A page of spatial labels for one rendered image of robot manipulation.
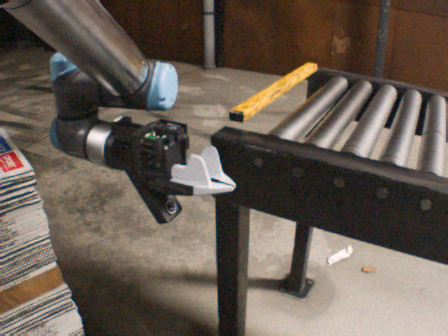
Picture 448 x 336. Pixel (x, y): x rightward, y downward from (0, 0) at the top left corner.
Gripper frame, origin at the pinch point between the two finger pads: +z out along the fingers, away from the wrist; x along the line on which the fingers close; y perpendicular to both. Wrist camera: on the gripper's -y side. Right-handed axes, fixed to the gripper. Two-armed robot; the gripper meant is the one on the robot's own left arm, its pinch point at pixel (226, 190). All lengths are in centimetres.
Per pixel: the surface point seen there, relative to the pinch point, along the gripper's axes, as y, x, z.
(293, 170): 1.1, 8.1, 7.1
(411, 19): -4, 324, 2
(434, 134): 3.5, 29.9, 27.0
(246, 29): -33, 324, -158
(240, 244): -17.7, 9.4, -2.3
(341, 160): 3.5, 10.3, 13.7
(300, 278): -70, 58, -3
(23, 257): -7.4, -21.5, -22.9
